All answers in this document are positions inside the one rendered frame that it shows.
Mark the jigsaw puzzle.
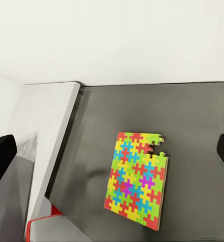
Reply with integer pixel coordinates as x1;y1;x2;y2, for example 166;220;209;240
104;133;168;231

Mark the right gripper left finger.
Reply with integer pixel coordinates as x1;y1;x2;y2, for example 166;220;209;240
0;134;16;180

